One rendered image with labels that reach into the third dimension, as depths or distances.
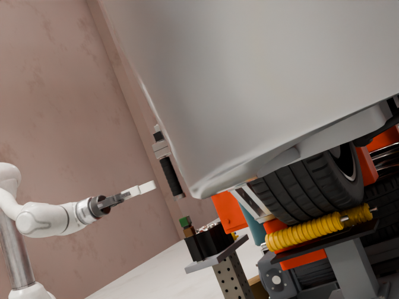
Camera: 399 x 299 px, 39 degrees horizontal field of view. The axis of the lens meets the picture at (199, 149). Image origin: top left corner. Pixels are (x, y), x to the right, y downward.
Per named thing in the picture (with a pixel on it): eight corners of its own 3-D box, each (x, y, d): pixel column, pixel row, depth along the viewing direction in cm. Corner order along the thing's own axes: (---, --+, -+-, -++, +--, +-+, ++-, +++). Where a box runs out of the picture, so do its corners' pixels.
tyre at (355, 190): (282, 91, 138) (275, -20, 188) (201, 127, 147) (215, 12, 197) (379, 246, 172) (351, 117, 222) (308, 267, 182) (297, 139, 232)
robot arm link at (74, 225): (96, 226, 204) (73, 229, 192) (65, 238, 210) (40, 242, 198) (88, 198, 206) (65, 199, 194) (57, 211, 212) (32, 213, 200)
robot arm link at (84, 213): (81, 227, 196) (94, 222, 193) (72, 203, 196) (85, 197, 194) (95, 222, 204) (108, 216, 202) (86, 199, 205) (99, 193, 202)
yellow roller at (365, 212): (379, 218, 174) (372, 201, 174) (293, 246, 186) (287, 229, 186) (381, 215, 179) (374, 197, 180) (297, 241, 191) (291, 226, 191)
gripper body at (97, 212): (106, 215, 202) (126, 206, 198) (93, 220, 194) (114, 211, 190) (98, 196, 202) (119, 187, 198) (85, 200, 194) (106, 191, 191)
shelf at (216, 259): (219, 263, 240) (216, 257, 241) (186, 274, 247) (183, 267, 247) (249, 238, 280) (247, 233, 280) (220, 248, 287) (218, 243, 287)
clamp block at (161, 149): (179, 149, 180) (173, 134, 181) (156, 159, 184) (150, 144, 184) (185, 148, 185) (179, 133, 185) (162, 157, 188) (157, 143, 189)
